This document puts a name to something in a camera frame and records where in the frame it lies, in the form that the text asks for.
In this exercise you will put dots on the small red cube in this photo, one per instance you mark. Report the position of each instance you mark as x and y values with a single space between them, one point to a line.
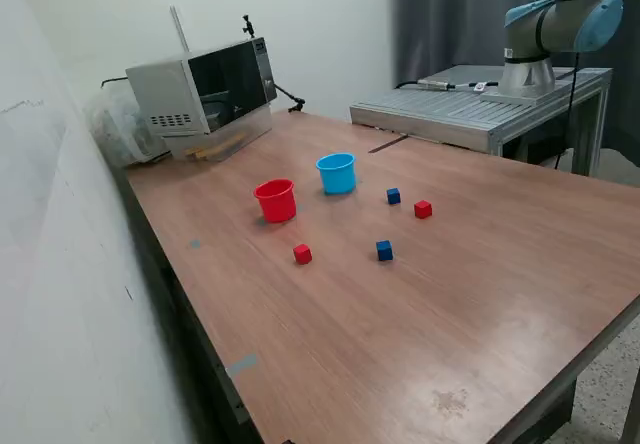
422 210
302 254

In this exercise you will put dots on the small blue cube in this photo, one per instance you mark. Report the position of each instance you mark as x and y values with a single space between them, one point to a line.
393 196
384 251

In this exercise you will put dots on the aluminium robot base table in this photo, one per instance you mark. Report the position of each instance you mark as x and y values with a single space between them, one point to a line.
450 109

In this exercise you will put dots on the silver blue UR5e robot arm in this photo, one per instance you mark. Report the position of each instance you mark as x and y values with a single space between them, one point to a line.
555 24

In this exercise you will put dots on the blue plastic bin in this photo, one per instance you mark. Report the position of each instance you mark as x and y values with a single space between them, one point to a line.
336 179

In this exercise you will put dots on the red plastic bin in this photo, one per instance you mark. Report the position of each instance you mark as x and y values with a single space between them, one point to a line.
275 206

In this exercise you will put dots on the flat metal strip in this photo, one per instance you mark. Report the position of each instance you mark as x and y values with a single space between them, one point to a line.
387 143

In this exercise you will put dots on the wooden stick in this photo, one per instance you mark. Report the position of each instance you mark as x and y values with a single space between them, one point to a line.
225 145
195 153

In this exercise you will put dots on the silver microwave oven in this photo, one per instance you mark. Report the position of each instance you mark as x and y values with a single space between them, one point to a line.
165 94

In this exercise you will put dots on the clear plastic bag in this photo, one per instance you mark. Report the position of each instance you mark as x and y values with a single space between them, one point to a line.
115 129

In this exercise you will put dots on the thin white rod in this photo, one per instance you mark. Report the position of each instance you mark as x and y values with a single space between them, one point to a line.
179 29

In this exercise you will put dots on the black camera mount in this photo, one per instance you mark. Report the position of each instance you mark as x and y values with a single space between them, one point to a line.
247 26

